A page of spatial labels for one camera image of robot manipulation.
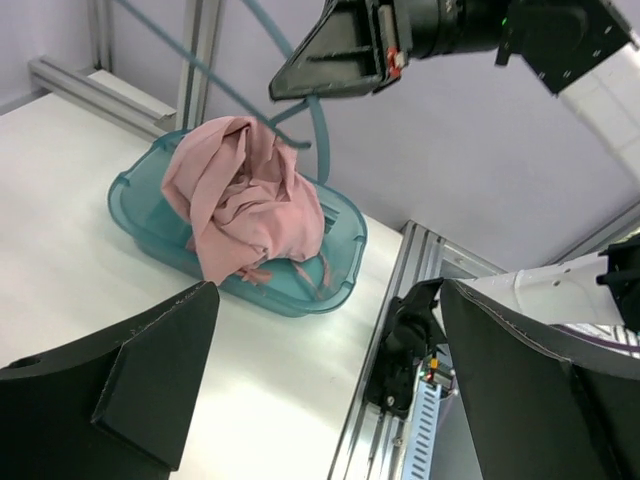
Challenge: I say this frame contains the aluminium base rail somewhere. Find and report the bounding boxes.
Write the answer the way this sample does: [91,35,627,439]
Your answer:
[328,221,501,479]

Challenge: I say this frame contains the pink trousers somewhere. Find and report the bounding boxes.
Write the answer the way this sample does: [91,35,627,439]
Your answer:
[161,116,325,285]

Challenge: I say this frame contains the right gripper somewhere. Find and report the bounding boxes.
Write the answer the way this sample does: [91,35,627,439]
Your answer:
[269,0,500,100]

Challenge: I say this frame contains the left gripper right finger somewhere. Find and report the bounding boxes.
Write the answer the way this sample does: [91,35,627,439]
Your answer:
[440,280,639,479]

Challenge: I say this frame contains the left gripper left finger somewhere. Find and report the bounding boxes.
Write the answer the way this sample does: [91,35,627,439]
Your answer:
[1,282,219,479]

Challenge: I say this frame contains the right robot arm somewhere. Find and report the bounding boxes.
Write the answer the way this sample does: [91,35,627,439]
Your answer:
[269,1,639,270]

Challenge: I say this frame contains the slotted cable duct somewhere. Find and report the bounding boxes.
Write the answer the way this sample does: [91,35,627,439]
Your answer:
[401,380,442,480]

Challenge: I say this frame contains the blue-grey plastic hanger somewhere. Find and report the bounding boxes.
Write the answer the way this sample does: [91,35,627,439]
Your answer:
[114,0,332,184]

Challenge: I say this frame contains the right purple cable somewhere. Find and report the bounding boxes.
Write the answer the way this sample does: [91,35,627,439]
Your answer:
[569,324,640,351]

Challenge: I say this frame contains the teal plastic basin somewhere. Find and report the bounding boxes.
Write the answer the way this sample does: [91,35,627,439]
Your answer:
[107,130,368,317]

